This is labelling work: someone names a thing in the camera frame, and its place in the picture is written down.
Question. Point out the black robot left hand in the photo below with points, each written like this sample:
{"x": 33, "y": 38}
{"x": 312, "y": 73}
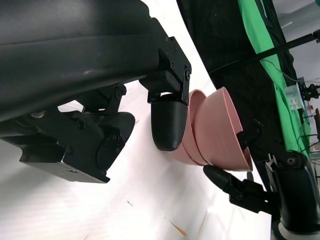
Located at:
{"x": 62, "y": 62}

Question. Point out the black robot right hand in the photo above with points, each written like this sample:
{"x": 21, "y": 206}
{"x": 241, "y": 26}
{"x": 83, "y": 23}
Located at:
{"x": 295, "y": 190}

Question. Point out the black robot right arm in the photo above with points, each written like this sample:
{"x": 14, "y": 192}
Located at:
{"x": 287, "y": 233}

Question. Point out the yellow wood sliver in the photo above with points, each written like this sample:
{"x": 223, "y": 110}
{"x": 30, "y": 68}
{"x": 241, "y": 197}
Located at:
{"x": 178, "y": 228}

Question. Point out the black tripod pole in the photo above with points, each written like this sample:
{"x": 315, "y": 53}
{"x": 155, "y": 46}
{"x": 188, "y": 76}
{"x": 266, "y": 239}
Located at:
{"x": 292, "y": 45}

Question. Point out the green cloth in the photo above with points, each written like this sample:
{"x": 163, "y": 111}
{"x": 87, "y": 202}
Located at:
{"x": 267, "y": 30}

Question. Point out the black backdrop cloth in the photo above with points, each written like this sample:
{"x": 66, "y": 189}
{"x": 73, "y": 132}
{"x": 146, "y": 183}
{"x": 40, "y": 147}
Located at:
{"x": 225, "y": 37}

